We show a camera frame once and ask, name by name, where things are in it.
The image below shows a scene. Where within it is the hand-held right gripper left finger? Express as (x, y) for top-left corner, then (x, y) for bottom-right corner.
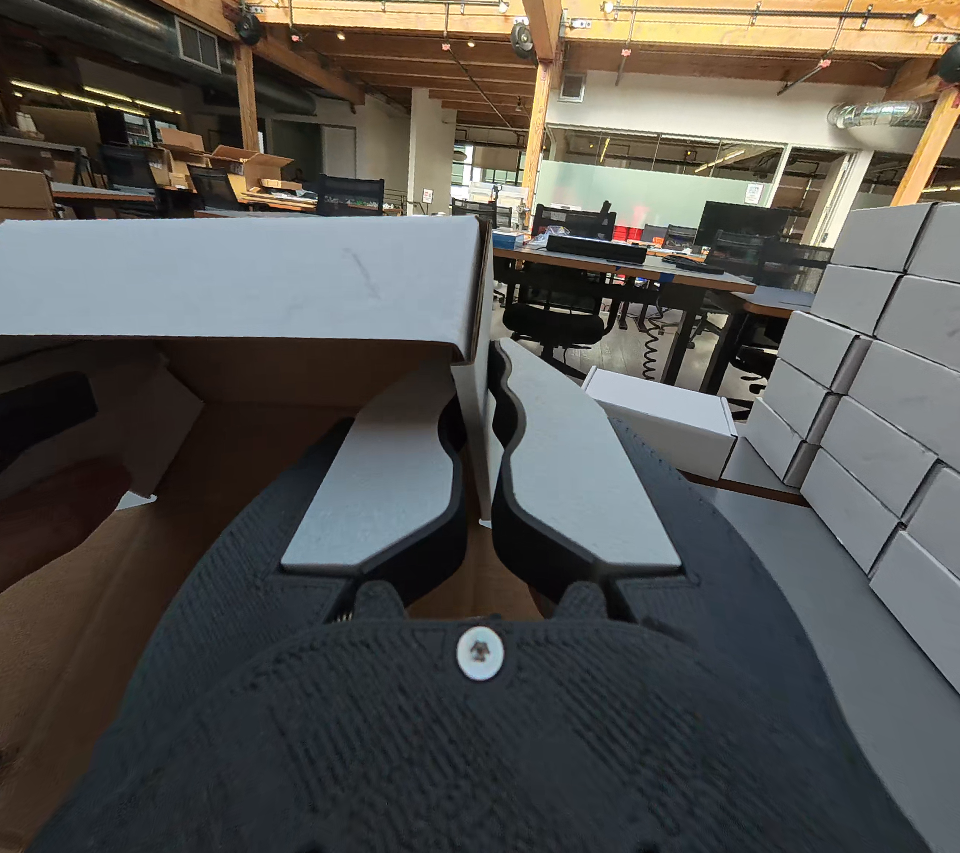
(279, 361), (468, 604)

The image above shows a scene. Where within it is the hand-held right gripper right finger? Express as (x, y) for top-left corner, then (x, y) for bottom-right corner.
(487, 337), (684, 604)

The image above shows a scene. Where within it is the white and brown cardboard box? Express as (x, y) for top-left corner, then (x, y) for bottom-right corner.
(0, 215), (496, 853)

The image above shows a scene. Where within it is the white folded box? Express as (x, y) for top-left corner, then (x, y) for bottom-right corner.
(581, 365), (740, 483)

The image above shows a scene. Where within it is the open brown cardboard box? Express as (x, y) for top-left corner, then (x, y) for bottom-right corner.
(208, 144), (295, 193)

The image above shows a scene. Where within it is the long black bar device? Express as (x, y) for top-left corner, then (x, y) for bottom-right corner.
(546, 234), (648, 265)

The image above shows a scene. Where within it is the desk with black legs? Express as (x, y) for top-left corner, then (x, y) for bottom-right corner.
(493, 244), (759, 382)
(731, 286), (819, 325)

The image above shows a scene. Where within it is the black monitor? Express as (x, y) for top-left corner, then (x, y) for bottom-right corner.
(693, 200), (792, 253)

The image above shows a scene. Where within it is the stack of white boxes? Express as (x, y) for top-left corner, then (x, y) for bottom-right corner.
(723, 200), (960, 697)

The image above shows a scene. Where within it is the black coiled cable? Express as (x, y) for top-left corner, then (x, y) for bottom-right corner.
(639, 313), (670, 383)

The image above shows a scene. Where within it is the wooden support post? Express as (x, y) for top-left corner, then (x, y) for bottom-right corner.
(491, 0), (565, 209)
(891, 84), (960, 208)

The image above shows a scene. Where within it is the wall vent grille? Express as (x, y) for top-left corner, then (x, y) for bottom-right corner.
(176, 19), (222, 74)

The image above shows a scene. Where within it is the large ventilation duct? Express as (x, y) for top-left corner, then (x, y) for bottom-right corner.
(0, 0), (320, 119)

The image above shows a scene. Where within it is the silver flexible duct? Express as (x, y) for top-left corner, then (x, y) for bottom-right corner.
(827, 99), (948, 130)

